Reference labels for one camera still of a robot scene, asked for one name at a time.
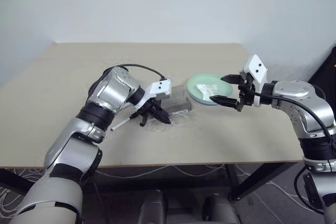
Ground black table leg with brace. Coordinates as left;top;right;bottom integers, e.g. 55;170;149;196
225;160;304;201

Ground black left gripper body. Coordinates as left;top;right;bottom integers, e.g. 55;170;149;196
135;98;163;119

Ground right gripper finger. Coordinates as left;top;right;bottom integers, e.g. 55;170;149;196
211;95;239;109
220;73;241;84

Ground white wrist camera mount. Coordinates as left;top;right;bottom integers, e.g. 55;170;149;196
238;54;269;108
132;78;173;112

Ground white marker pen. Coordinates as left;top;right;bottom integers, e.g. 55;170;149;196
110;113;137;132

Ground black table frame bar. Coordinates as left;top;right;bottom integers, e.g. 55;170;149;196
0;167;36;196

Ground dark rounded shape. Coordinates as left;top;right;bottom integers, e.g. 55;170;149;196
201;194;241;224
136;189;169;224

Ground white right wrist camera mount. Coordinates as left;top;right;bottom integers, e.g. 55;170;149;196
238;54;269;108

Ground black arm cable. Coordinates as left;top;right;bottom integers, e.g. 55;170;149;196
251;91;336;216
112;63;167;81

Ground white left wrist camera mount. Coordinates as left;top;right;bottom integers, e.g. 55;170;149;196
132;78;173;112

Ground crumpled white tissue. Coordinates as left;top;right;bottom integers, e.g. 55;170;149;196
195;83;220;99

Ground black panel with orange spot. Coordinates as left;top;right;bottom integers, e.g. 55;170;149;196
307;48;336;91

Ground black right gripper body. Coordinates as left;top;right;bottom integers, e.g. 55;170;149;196
235;72;257;112

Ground pale green plate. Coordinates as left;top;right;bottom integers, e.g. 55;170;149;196
186;73;234;107

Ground white cable under table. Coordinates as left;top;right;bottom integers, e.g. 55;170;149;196
96;163;226;180

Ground white floor cable bundle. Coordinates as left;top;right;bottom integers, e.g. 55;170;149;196
0;167;47;219

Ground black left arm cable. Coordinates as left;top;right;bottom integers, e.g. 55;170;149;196
112;63;167;81

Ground clear plastic glasses case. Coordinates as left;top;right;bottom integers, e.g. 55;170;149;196
162;84;194;112

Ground clear frame glasses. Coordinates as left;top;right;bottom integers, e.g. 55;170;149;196
151;108;190;132

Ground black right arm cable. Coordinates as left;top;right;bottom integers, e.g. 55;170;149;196
251;91;336;216

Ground thin white floor cable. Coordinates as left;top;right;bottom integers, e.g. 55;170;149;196
236;165;326;216

